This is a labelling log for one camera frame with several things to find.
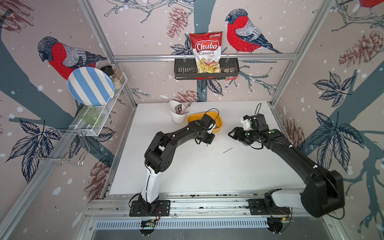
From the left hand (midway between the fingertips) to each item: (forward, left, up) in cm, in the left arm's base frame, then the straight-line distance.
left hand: (213, 137), depth 94 cm
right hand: (-4, -9, +10) cm, 14 cm away
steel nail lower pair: (-6, -10, -6) cm, 13 cm away
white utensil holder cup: (+16, +25, -2) cm, 30 cm away
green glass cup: (-4, +62, +28) cm, 68 cm away
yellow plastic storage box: (+22, -5, -7) cm, 24 cm away
